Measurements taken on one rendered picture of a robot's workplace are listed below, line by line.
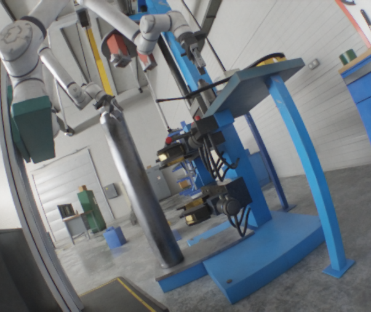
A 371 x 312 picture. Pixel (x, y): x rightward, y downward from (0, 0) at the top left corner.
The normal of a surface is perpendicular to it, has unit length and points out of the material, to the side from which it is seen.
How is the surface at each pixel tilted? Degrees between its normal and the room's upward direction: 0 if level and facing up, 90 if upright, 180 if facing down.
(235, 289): 90
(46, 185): 90
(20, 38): 100
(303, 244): 90
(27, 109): 90
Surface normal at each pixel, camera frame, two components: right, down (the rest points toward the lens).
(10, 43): 0.36, -0.08
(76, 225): 0.15, -0.15
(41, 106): 0.51, -0.29
